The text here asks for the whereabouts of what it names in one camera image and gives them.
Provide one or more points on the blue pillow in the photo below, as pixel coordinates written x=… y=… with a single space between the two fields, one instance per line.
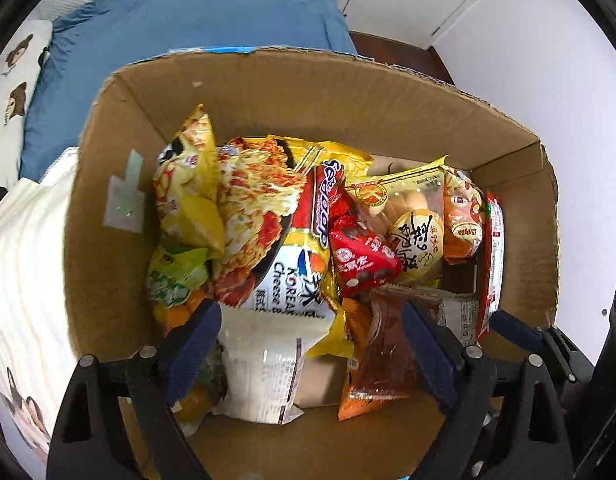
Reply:
x=188 y=15

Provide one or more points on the clear yellow bun packet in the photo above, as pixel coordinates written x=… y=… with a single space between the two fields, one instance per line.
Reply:
x=412 y=240

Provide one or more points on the orange white red-label packet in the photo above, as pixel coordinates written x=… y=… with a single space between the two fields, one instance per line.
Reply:
x=462 y=220

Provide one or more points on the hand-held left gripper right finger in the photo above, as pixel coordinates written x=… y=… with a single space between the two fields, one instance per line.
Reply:
x=427 y=350

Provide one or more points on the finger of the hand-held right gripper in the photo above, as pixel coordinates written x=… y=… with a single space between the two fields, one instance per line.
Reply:
x=512 y=329

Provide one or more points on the yellow instant noodle packet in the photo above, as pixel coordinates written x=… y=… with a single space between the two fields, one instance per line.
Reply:
x=258 y=200

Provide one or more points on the cream quilt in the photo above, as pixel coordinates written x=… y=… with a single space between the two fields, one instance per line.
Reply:
x=28 y=270

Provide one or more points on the orange yellow snack packet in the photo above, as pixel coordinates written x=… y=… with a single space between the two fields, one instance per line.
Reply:
x=170 y=317

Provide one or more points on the small red snack packet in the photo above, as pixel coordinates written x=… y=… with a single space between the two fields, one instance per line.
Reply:
x=358 y=260

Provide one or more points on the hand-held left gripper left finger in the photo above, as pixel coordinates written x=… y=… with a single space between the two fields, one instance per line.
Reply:
x=193 y=350

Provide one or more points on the white foil snack packet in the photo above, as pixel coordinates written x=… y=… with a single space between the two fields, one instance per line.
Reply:
x=268 y=360

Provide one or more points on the white bear print pillow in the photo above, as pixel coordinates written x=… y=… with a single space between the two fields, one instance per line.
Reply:
x=18 y=70

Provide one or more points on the brown cardboard box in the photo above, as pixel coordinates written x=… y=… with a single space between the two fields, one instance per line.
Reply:
x=338 y=105

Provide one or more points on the red white packet at right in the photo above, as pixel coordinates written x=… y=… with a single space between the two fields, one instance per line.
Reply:
x=492 y=260

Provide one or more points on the small white printed packet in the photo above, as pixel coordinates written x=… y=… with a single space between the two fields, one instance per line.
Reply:
x=457 y=320

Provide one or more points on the green yellow snack packet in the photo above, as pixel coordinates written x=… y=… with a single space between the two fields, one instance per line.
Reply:
x=175 y=280

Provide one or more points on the yellow chips packet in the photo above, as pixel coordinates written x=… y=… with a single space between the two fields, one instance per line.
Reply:
x=193 y=170

